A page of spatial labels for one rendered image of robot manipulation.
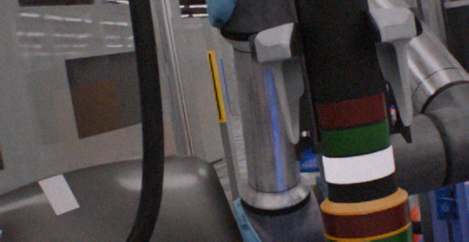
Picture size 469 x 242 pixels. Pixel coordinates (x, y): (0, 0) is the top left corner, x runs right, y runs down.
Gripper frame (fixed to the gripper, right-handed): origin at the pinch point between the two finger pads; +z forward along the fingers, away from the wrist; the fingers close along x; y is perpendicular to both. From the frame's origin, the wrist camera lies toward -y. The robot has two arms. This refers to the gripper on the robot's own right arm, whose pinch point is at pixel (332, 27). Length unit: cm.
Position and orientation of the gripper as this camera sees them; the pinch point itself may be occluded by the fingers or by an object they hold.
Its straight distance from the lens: 27.9
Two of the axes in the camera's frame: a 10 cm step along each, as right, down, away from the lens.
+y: 1.7, 9.8, 0.6
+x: -9.7, 1.6, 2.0
